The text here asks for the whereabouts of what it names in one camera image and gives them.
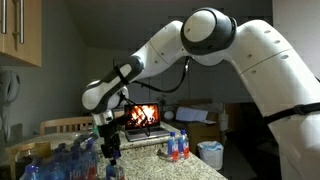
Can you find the wooden cabinet door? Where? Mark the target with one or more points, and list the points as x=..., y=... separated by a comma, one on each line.
x=33, y=30
x=10, y=26

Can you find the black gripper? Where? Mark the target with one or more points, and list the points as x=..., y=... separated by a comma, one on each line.
x=109, y=136

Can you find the shrink-wrapped water bottle pack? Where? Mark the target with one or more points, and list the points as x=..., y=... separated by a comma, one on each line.
x=66, y=163

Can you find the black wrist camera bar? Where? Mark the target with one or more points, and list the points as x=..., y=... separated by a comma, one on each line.
x=120, y=120

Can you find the wooden chair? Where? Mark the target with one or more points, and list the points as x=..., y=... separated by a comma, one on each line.
x=118, y=114
x=66, y=120

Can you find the white sphere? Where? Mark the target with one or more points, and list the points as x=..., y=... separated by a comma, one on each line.
x=169, y=115

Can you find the trash bin white liner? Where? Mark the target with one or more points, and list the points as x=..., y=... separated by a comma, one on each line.
x=210, y=156

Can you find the cardboard box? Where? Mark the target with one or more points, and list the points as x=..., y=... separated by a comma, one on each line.
x=196, y=133

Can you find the wooden rack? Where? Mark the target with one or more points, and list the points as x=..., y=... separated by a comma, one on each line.
x=40, y=146

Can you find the white papers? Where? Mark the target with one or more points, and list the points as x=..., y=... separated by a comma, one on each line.
x=191, y=114

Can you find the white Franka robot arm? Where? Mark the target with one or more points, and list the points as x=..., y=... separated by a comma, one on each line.
x=273, y=66

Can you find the open silver laptop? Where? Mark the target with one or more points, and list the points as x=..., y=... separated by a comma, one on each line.
x=153, y=113

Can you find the black round dish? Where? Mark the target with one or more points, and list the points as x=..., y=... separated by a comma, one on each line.
x=86, y=137

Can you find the Fiji water bottle blue cap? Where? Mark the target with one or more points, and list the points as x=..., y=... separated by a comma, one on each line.
x=115, y=171
x=184, y=148
x=172, y=150

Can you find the white jug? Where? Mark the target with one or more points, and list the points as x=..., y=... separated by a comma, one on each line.
x=223, y=121

